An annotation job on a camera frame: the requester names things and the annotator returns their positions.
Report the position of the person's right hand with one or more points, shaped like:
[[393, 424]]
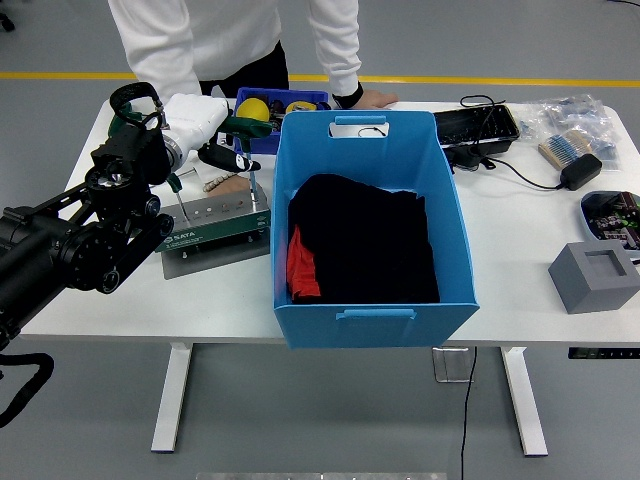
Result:
[[237, 184]]

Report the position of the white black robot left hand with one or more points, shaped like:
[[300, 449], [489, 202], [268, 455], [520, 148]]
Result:
[[195, 117]]

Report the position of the person's left hand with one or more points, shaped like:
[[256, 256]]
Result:
[[377, 99]]

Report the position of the green grey hex key stand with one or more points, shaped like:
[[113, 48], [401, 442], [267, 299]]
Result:
[[225, 225]]

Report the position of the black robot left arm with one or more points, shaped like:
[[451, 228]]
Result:
[[45, 250]]

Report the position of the person's right forearm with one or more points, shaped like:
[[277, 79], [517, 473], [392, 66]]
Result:
[[175, 82]]

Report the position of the person's left forearm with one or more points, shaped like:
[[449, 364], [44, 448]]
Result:
[[342, 65]]

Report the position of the large light blue folding box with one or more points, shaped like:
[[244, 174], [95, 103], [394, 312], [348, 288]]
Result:
[[310, 330]]

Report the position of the black wristwatch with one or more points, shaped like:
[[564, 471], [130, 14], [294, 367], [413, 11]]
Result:
[[350, 97]]

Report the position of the small dark blue bin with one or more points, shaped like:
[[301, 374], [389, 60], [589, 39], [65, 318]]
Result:
[[267, 146]]

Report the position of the yellow ball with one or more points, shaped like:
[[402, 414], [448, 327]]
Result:
[[252, 107]]

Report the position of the yellow tape measure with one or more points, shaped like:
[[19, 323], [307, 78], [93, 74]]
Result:
[[300, 106]]

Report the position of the dark brown small part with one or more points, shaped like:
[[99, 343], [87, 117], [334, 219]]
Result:
[[276, 105]]

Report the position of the person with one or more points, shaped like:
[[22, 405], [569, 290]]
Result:
[[225, 40]]

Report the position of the black plastic tray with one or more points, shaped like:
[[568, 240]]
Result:
[[475, 127]]

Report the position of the red cloth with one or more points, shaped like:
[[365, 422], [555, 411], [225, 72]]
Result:
[[300, 270]]

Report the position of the black device under tray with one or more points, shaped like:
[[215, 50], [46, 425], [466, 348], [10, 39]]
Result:
[[467, 159]]

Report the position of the black cloth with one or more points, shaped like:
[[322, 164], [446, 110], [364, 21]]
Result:
[[390, 260]]

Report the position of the taped resistor strip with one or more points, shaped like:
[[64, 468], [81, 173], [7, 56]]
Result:
[[560, 147]]

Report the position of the clear bags of resistors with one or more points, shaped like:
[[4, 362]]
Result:
[[575, 115]]

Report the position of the black chair base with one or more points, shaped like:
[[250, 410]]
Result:
[[6, 21]]

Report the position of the black power adapter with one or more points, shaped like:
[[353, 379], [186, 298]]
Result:
[[580, 171]]

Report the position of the white table leg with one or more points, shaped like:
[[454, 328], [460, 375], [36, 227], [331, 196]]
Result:
[[172, 400], [525, 400]]

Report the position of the dark electronic components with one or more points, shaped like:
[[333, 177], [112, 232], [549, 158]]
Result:
[[615, 220]]

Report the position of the metal floor socket plate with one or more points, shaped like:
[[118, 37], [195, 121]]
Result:
[[450, 365]]

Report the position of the grey foam block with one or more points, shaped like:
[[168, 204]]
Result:
[[590, 290]]

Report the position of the black table control panel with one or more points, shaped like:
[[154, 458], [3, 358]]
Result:
[[605, 353]]

